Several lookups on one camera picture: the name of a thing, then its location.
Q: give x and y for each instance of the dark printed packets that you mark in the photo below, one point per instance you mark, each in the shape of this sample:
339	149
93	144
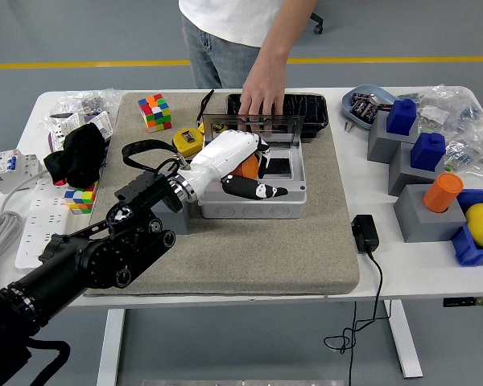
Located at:
362	105

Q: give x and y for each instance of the grey block holder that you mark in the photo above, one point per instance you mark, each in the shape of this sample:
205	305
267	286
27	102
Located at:
402	177
382	149

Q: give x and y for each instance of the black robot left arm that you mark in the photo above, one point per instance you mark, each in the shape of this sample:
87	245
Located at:
84	257

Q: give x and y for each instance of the person's left forearm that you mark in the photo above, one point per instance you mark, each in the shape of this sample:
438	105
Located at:
283	36

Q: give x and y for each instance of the person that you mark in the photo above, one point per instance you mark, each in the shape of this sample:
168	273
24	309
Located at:
225	48

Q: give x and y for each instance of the orange cylinder battery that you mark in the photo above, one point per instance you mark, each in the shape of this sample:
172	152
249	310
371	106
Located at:
247	169
442	193

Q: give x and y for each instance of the yellow tape measure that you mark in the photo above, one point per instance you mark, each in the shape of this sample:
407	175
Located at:
187	140
217	128

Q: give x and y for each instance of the black plastic tray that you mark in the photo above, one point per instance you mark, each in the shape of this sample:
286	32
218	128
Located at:
306	108

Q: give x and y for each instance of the blue plastic bin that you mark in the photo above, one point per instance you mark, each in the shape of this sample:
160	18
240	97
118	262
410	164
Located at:
467	251

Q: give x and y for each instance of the person's left hand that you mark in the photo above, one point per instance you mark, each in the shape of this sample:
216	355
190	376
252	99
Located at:
265	92

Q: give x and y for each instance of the clear bag of small parts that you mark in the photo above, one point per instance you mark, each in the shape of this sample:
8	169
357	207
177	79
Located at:
475	153
76	100
447	104

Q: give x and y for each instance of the grey-brown fabric mat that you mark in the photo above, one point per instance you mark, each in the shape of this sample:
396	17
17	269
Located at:
225	257

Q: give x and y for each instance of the white purple carton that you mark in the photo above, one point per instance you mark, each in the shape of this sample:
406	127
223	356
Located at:
100	120

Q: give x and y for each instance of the black table control panel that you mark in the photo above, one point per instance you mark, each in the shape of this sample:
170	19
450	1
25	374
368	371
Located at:
467	302

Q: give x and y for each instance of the white circuit breaker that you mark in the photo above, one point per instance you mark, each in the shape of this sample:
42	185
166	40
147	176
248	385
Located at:
12	169

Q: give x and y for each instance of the white table leg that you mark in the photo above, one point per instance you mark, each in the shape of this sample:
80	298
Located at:
110	346
404	342

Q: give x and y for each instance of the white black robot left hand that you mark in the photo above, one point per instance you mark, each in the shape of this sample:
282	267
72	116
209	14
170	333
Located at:
221	154

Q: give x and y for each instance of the colourful puzzle cube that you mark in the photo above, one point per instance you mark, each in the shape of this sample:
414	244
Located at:
80	199
155	114

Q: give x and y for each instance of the blue bottle-shaped block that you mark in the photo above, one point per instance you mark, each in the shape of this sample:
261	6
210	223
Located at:
401	118
426	154

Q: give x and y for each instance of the black cloth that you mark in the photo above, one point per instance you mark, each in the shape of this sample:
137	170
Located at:
78	157

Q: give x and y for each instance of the grey electrical enclosure box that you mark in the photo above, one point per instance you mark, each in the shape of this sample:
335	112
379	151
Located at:
251	211

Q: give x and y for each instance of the light blue dish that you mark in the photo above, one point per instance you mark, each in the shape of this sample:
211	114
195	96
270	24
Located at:
348	109

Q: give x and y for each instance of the grey block with round hole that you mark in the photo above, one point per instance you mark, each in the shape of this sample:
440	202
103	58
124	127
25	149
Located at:
422	227
179	221

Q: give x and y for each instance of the clear hinged box lid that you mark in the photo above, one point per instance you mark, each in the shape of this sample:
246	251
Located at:
283	129

